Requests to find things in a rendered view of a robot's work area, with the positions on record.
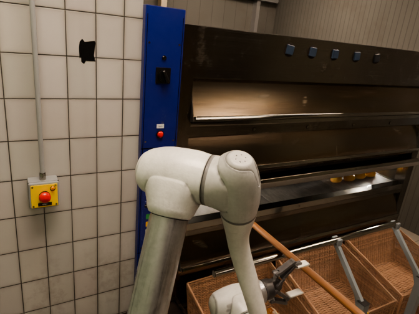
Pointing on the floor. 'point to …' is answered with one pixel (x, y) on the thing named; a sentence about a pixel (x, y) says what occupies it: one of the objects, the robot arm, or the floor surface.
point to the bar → (348, 263)
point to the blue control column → (159, 35)
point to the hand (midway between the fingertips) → (302, 277)
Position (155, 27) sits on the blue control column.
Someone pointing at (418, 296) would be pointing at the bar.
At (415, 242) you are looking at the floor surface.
